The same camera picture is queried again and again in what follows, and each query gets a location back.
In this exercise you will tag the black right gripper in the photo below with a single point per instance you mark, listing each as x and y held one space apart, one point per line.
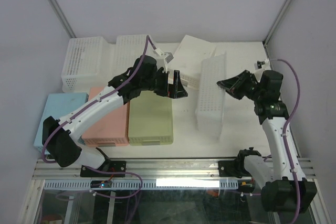
232 85

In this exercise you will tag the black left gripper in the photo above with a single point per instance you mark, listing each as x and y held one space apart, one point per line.
175 91

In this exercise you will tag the cream white perforated basket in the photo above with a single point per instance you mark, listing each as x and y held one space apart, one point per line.
188 57

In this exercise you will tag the small white perforated basket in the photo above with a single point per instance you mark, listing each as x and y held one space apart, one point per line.
211 98

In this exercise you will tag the yellow-green perforated basket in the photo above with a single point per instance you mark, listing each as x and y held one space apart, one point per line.
150 120

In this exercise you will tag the pink perforated basket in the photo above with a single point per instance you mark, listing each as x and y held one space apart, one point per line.
110 131

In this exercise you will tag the large white perforated basket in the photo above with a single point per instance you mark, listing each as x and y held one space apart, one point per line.
92 61

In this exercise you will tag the light blue perforated basket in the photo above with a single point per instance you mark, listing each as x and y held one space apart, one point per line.
58 105

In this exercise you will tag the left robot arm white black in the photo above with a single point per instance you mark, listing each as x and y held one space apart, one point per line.
60 136

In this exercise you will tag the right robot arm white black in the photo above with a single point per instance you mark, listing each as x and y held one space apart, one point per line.
284 186

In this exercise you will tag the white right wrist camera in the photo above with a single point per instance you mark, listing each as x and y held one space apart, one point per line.
261 65

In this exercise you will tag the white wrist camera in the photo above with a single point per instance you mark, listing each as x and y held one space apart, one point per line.
261 65
162 59

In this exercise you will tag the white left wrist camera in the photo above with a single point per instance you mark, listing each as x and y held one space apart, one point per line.
162 59

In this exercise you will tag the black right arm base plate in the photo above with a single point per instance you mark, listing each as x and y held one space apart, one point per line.
232 168

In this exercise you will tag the white slotted cable duct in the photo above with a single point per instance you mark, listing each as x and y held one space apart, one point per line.
146 184

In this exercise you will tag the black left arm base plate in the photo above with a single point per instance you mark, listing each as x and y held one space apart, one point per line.
113 166

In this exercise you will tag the aluminium frame rail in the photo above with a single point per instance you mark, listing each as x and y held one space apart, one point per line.
191 156

